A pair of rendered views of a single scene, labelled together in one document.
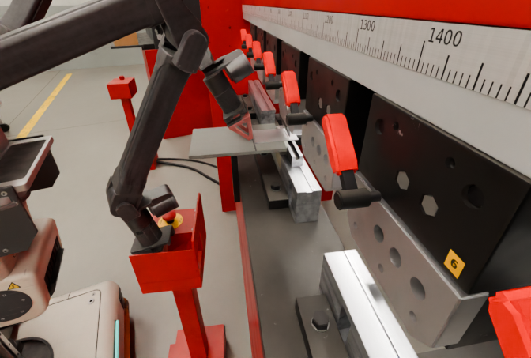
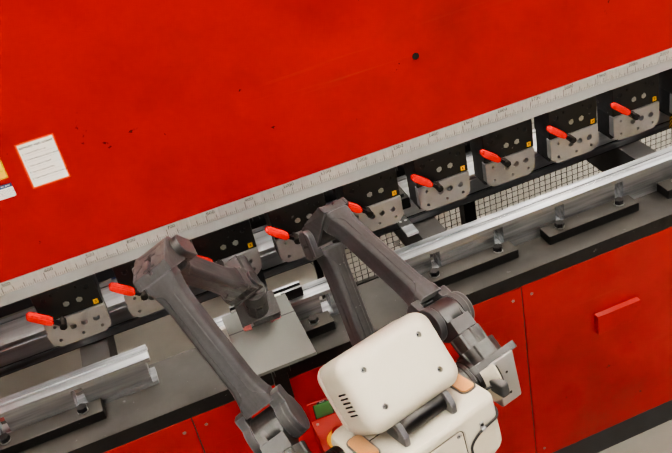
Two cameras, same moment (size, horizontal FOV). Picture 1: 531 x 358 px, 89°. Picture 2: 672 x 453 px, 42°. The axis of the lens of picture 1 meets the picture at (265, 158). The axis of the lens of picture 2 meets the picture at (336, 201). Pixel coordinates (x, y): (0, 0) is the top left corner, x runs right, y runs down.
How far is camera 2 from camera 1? 2.19 m
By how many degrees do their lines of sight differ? 78
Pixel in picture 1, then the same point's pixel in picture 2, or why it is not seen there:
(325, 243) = (366, 290)
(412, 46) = (423, 141)
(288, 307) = not seen: hidden behind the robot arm
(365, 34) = (398, 149)
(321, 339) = (443, 273)
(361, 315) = (436, 244)
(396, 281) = (454, 192)
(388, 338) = (443, 238)
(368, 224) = (435, 195)
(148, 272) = not seen: hidden behind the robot
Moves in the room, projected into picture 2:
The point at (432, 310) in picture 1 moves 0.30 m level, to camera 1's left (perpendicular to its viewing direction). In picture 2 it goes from (465, 182) to (505, 242)
